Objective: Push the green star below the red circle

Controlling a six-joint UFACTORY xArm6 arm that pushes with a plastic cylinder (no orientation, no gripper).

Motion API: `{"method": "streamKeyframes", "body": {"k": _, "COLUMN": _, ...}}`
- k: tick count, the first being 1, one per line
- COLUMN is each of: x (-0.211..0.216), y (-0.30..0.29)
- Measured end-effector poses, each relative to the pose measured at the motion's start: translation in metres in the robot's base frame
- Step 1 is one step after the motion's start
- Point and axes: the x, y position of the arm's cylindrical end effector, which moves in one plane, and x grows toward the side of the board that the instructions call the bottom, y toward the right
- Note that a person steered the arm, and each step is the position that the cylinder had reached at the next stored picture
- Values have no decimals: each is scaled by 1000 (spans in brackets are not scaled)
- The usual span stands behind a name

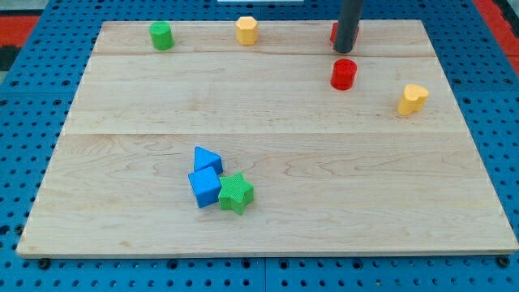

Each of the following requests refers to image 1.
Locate light wooden board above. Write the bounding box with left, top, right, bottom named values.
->
left=16, top=19, right=518, bottom=259

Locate green star block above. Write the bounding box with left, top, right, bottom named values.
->
left=218, top=172, right=255, bottom=215

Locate yellow heart block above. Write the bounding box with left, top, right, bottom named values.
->
left=397, top=84, right=429, bottom=116

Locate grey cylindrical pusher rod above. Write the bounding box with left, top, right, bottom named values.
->
left=334, top=0, right=364, bottom=54

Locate green cylinder block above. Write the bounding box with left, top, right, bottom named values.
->
left=148, top=21, right=174, bottom=51

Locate yellow hexagon block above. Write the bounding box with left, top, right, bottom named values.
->
left=235, top=16, right=259, bottom=45

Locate blue cube block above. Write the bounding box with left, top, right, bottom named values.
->
left=188, top=166, right=221, bottom=208

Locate red block behind rod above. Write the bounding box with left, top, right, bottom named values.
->
left=329, top=22, right=359, bottom=46

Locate blue triangle block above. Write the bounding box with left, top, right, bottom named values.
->
left=194, top=146, right=224, bottom=174

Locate red cylinder block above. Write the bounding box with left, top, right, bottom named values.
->
left=330, top=58, right=358, bottom=91

